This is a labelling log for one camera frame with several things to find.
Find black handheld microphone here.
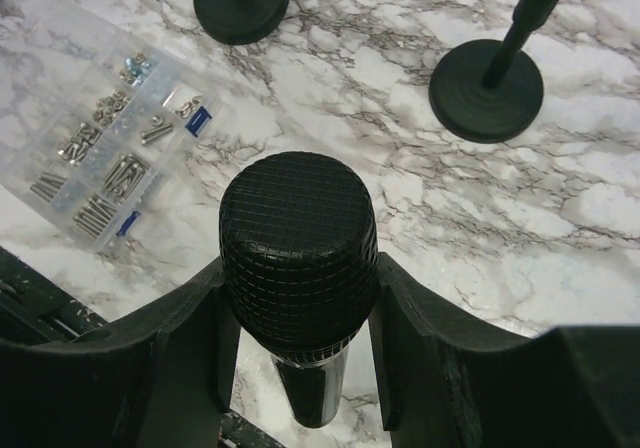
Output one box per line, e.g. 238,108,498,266
219,151,378,429

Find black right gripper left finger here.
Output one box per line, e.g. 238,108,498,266
0,260,241,448

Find black metal base rail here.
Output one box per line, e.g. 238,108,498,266
0,245,301,448

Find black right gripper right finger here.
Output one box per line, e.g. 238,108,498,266
369,255,639,447

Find clear plastic screw box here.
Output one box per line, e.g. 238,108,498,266
1,0,228,252

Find black clamp microphone stand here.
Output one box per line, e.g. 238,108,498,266
193,0,289,45

